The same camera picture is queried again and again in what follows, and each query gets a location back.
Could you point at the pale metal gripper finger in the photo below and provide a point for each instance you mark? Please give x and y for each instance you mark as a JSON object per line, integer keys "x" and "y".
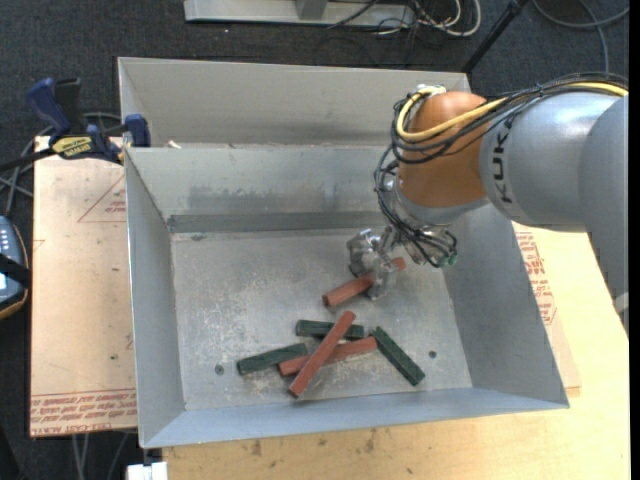
{"x": 380, "y": 287}
{"x": 391, "y": 267}

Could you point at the brown cardboard board, red print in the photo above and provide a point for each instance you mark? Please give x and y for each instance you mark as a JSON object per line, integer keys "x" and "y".
{"x": 80, "y": 288}

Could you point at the red-brown block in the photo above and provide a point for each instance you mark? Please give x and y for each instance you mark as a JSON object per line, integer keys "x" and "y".
{"x": 355, "y": 348}
{"x": 320, "y": 358}
{"x": 345, "y": 290}

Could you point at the grey metal bin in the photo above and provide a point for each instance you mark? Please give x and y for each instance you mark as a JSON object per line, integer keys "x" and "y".
{"x": 280, "y": 278}

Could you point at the dark green flat block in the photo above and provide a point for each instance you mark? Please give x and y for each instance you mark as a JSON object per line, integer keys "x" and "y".
{"x": 315, "y": 328}
{"x": 270, "y": 359}
{"x": 400, "y": 358}

